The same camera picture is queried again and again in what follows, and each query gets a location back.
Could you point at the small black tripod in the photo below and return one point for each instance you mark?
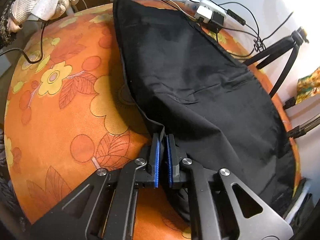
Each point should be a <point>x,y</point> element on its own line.
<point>289,43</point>

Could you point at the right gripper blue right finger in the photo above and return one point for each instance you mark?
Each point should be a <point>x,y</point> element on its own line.
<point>173,161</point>

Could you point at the left gloved hand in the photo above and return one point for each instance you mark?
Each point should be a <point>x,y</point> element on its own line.
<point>20,10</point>

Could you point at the white power strip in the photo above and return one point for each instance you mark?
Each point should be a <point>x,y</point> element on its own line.
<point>206,11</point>

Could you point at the black pants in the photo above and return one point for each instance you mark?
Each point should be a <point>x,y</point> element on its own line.
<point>187,85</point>

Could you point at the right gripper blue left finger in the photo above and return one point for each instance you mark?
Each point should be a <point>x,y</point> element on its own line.
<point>154,159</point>

